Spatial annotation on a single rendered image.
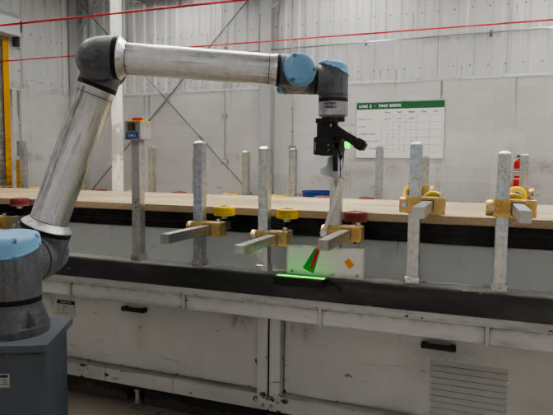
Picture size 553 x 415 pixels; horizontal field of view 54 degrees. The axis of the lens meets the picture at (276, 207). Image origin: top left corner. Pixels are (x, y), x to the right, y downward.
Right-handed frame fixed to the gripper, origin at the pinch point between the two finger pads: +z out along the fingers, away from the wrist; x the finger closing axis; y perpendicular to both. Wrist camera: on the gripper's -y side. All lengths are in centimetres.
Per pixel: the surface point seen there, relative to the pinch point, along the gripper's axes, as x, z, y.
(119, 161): -104, -6, 158
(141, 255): -6, 29, 76
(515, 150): -722, -28, -91
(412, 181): -5.8, -0.6, -21.8
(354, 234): -5.0, 16.5, -4.2
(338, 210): -5.8, 9.1, 1.2
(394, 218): -23.3, 12.8, -14.2
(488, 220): -23, 12, -44
